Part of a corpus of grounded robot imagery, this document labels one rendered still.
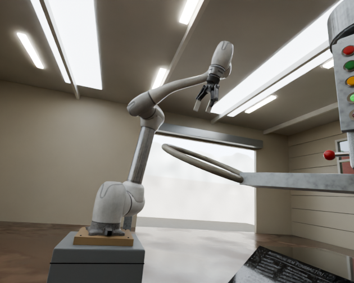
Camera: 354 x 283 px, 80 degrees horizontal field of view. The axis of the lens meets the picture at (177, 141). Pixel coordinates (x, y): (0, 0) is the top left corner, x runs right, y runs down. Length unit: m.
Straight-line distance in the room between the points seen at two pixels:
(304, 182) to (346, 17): 0.55
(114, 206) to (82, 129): 6.33
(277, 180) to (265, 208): 8.32
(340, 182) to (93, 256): 0.99
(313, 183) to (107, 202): 0.94
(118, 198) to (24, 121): 6.81
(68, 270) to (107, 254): 0.16
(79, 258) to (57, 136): 6.53
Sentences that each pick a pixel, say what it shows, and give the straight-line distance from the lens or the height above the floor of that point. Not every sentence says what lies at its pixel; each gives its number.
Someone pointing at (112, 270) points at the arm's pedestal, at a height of 0.71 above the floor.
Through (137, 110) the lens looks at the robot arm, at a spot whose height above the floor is 1.55.
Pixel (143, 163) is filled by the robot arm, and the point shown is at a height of 1.24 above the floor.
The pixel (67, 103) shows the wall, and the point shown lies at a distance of 7.80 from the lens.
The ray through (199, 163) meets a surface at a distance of 0.83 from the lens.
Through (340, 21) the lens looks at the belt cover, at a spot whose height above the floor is 1.67.
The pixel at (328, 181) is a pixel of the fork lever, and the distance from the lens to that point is 0.80.
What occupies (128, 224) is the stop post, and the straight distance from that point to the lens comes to 2.29.
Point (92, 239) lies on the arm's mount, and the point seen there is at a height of 0.83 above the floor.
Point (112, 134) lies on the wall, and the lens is 7.37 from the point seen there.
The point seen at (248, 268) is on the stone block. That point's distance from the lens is 1.10.
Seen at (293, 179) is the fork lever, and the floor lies 1.15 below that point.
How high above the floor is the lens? 1.06
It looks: 14 degrees up
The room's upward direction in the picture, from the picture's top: 5 degrees clockwise
